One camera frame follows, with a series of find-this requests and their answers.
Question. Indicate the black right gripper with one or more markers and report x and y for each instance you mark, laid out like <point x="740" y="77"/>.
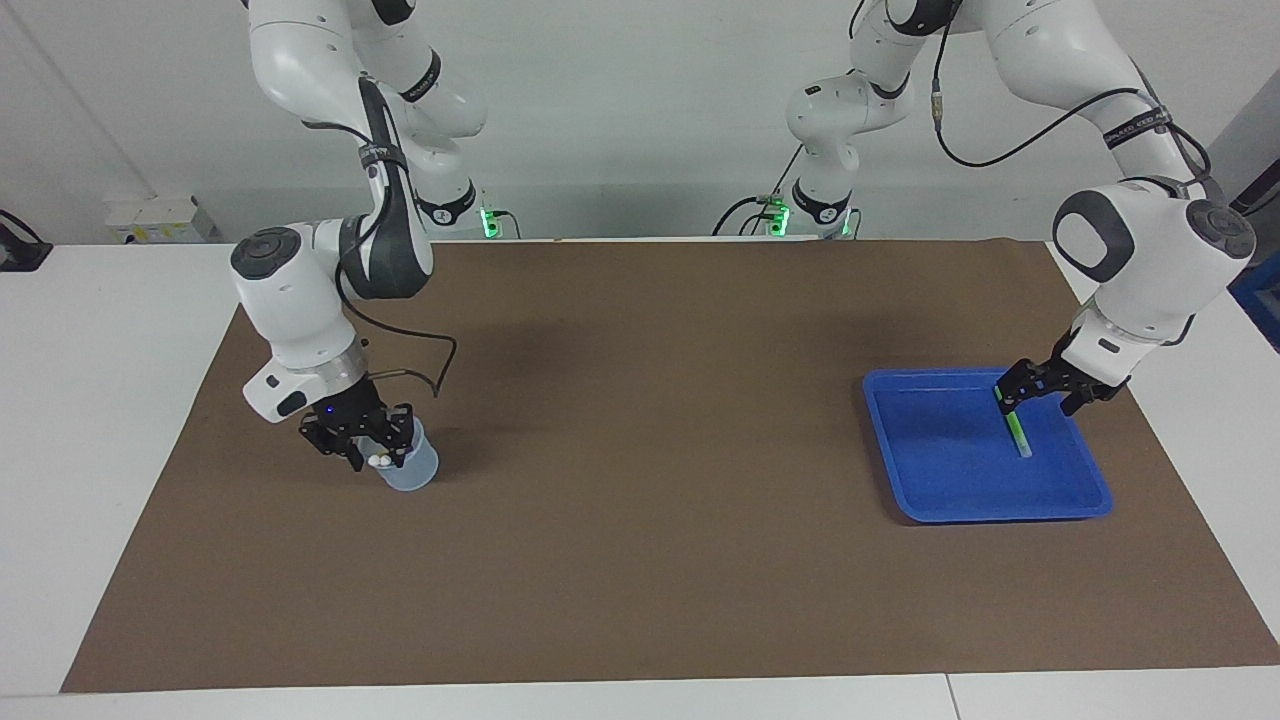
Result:
<point x="350" y="420"/>

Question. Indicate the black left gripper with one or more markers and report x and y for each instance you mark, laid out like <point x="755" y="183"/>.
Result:
<point x="1060" y="375"/>

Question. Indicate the green pen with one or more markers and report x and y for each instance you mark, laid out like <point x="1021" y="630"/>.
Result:
<point x="1018" y="435"/>

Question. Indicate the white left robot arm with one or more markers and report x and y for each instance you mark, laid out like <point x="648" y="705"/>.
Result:
<point x="1150" y="250"/>

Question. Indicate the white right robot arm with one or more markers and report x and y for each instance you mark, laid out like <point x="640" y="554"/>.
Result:
<point x="300" y="300"/>

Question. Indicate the blue plastic tray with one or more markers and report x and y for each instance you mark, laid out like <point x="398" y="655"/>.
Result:
<point x="950" y="470"/>

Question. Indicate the translucent plastic cup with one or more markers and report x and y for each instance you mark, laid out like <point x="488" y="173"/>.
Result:
<point x="410" y="478"/>

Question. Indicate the blue storage box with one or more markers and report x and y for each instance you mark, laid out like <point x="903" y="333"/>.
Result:
<point x="1266" y="310"/>

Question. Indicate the brown table mat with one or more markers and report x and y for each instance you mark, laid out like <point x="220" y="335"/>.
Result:
<point x="640" y="580"/>

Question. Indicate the white wall socket box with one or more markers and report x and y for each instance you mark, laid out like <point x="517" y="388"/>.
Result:
<point x="160" y="222"/>

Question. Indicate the black clamp mount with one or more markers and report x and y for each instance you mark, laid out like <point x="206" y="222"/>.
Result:
<point x="20" y="255"/>

